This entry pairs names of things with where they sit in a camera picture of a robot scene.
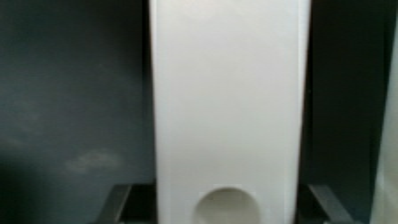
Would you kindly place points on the white chair seat block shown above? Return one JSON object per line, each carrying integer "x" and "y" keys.
{"x": 383, "y": 213}

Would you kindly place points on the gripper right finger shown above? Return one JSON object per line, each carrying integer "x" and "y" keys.
{"x": 319, "y": 207}

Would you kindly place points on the white chair back frame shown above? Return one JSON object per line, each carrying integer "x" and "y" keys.
{"x": 229, "y": 53}

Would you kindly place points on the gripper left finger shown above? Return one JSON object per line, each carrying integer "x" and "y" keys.
{"x": 129, "y": 205}

